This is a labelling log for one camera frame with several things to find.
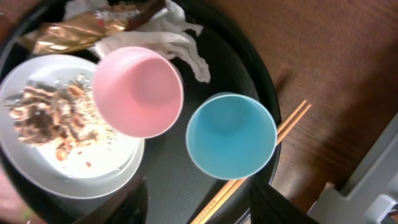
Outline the round black serving tray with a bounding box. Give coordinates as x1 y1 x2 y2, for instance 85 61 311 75
1 1 281 223

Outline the wooden chopstick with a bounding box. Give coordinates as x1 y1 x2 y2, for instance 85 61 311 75
190 99 308 224
197 103 313 224

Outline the pink cup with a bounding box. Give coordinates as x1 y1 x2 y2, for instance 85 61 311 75
92 47 184 138

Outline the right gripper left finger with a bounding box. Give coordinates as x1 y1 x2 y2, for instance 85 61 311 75
73 175 149 224

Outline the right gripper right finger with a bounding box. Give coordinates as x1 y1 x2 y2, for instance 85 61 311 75
249 177 319 224

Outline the white tissue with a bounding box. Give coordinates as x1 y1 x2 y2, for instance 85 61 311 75
63 0 211 84

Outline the food scraps pile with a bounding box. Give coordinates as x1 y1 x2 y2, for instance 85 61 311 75
3 74 117 162

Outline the grey plate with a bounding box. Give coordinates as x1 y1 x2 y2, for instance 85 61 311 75
1 55 145 199

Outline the grey dishwasher rack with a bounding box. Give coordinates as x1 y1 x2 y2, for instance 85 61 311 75
308 116 398 223

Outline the gold snack wrapper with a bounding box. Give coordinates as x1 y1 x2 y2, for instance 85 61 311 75
17 0 165 55

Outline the blue cup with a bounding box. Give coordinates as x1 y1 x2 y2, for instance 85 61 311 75
185 92 277 180

